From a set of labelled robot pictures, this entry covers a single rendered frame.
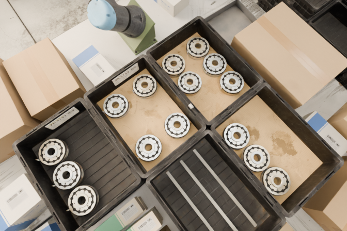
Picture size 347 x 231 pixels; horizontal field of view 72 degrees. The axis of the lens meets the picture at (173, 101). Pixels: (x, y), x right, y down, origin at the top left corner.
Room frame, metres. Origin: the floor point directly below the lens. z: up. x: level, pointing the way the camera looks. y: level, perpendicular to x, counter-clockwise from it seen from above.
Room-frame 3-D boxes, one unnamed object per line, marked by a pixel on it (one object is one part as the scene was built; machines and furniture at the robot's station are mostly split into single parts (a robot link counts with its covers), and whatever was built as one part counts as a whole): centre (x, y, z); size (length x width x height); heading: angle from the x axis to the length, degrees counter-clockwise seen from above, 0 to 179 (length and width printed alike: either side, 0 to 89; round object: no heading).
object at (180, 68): (0.47, 0.00, 0.86); 0.10 x 0.10 x 0.01
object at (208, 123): (0.43, -0.12, 0.92); 0.40 x 0.30 x 0.02; 40
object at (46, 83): (0.41, 0.57, 0.78); 0.30 x 0.22 x 0.16; 36
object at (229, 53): (0.43, -0.12, 0.87); 0.40 x 0.30 x 0.11; 40
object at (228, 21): (0.77, -0.29, 0.73); 0.27 x 0.20 x 0.05; 126
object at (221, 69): (0.48, -0.18, 0.86); 0.10 x 0.10 x 0.01
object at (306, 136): (0.12, -0.37, 0.87); 0.40 x 0.30 x 0.11; 40
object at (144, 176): (0.24, 0.11, 0.92); 0.40 x 0.30 x 0.02; 40
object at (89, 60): (0.50, 0.38, 0.75); 0.20 x 0.12 x 0.09; 44
